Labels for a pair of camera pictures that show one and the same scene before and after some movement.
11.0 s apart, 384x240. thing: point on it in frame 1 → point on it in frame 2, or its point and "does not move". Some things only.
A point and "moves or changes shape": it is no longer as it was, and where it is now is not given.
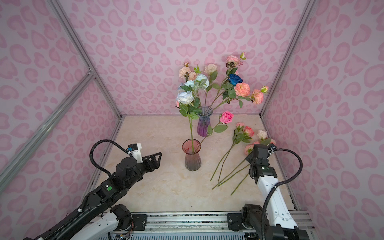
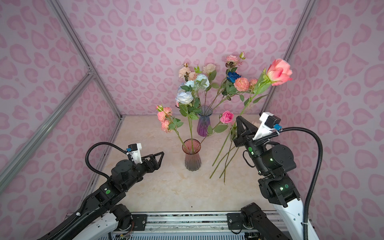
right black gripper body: x=250 y=158 → x=247 y=141
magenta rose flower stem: x=226 y=117 does not move
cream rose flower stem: x=211 y=69 does not move
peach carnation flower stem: x=185 y=72 does not move
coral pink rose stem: x=242 y=90 moves or changes shape
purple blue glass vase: x=204 y=120 does not move
